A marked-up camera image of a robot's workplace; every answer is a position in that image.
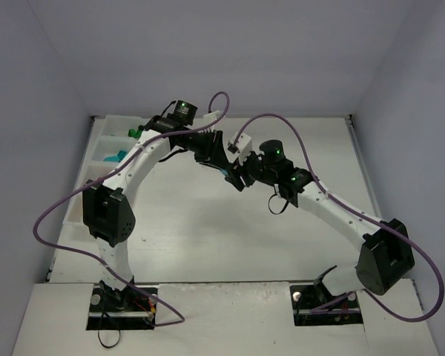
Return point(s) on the small blue lego brick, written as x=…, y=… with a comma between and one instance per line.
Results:
x=122, y=155

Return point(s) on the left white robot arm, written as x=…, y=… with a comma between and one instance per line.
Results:
x=108, y=202

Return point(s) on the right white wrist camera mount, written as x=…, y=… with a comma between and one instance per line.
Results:
x=240, y=145

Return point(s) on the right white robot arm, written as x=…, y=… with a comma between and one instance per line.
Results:
x=383, y=258

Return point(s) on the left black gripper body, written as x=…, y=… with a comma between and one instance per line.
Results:
x=213, y=147

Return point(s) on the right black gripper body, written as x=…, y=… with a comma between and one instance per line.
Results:
x=241, y=174

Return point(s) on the teal oval lego brick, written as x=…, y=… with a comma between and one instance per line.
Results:
x=115, y=159

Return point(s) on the clear plastic compartment tray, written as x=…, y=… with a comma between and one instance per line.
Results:
x=108, y=136

